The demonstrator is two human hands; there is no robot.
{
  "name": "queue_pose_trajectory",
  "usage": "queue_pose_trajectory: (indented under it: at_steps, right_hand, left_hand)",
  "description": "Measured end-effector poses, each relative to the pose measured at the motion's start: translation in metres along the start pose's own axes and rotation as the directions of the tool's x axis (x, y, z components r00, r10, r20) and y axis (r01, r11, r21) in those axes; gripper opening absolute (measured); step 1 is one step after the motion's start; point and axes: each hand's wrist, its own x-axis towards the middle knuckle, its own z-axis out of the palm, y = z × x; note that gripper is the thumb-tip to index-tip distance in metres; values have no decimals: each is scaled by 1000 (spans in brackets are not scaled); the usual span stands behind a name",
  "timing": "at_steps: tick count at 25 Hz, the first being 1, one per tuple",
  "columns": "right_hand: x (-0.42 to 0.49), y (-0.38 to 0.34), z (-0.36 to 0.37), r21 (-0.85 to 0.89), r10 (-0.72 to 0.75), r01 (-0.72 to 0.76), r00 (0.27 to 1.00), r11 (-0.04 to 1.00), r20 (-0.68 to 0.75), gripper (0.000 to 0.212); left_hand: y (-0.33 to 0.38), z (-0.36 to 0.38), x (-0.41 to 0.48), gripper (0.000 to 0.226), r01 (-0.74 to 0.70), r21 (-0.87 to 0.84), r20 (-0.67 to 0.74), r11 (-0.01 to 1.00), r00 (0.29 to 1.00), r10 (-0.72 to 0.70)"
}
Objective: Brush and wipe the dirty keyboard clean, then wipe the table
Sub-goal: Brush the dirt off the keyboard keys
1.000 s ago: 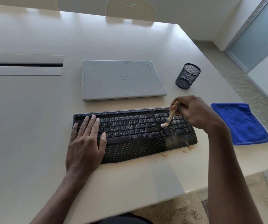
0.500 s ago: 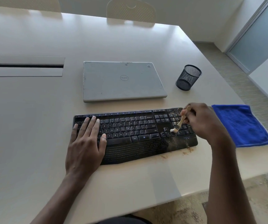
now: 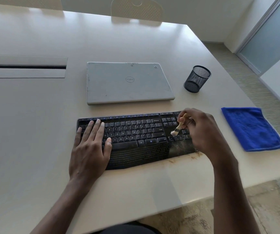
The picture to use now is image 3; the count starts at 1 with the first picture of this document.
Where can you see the person's right hand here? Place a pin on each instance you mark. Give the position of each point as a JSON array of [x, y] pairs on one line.
[[208, 136]]

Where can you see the person's left hand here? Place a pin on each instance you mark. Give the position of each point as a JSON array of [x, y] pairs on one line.
[[88, 153]]

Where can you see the small wooden brush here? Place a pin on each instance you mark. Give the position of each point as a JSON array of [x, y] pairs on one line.
[[176, 129]]

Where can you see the blue microfibre cloth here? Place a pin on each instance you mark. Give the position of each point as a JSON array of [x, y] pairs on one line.
[[250, 129]]

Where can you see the black keyboard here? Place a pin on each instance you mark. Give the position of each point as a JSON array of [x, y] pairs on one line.
[[135, 148]]

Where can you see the person's left forearm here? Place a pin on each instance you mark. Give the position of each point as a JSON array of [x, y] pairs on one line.
[[54, 209]]

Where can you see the person's black clothing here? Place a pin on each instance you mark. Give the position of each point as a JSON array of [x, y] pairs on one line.
[[130, 228]]

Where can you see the black mesh pen holder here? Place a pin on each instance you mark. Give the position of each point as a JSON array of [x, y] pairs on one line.
[[196, 79]]

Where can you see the silver laptop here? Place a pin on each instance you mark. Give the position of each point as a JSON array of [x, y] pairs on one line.
[[123, 85]]

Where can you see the frosted glass door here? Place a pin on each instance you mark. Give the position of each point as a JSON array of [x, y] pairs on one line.
[[266, 34]]

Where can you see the cream perforated chair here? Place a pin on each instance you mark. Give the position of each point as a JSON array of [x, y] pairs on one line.
[[136, 8], [25, 1]]

